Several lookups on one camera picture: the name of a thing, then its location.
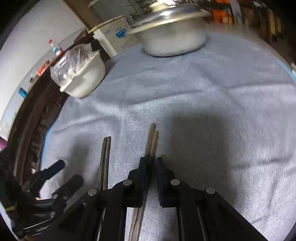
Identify white chest freezer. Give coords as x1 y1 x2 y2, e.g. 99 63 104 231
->
89 16 140 58

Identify teal water bottle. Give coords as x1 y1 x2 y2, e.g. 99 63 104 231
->
18 87 28 98

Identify blue round table cover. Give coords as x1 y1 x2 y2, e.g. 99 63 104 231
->
40 58 296 163

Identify dark carved wooden sideboard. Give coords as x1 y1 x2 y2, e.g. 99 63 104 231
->
0 29 110 186

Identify metal pot with lid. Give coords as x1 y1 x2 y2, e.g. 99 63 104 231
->
125 1 211 57

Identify white bowl with plastic bag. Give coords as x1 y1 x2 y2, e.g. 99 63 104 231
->
50 44 106 98

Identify grey table cloth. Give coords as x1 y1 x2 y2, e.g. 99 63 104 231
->
41 33 295 240

